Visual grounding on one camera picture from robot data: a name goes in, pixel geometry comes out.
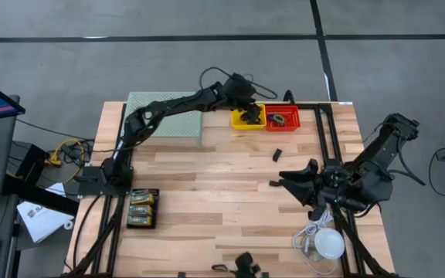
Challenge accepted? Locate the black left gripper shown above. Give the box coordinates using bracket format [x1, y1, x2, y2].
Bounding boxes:
[221, 72, 264, 126]

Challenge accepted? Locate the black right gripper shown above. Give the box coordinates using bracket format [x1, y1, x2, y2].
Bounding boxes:
[278, 158, 366, 222]

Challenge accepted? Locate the yellow plastic basket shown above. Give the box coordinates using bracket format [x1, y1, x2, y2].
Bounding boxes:
[230, 103, 267, 131]

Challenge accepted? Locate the red plastic basket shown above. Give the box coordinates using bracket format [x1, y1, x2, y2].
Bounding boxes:
[264, 103, 301, 133]

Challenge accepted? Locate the white round lamp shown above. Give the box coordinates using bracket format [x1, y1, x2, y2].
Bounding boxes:
[313, 226, 346, 260]

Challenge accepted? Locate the green mesh shelf riser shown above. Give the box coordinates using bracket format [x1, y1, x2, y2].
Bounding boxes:
[120, 91, 204, 150]

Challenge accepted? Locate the black lumpy object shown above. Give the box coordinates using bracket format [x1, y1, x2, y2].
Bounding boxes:
[233, 251, 264, 278]

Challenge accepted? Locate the black plastic basket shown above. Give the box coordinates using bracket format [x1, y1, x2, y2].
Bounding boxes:
[125, 188, 161, 229]

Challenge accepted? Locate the black stand beam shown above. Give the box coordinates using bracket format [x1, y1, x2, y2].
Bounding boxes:
[1, 143, 80, 217]

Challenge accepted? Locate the white paper sheet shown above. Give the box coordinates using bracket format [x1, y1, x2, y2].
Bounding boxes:
[15, 181, 75, 244]

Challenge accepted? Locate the black aluminium frame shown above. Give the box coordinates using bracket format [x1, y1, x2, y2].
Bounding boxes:
[63, 100, 397, 278]

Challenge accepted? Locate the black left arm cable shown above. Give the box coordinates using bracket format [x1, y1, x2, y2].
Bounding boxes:
[199, 66, 279, 100]

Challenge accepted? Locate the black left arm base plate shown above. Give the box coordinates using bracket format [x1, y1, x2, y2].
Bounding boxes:
[76, 165, 131, 197]

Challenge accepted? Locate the yellow cable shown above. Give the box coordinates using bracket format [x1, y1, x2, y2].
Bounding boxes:
[43, 137, 87, 185]

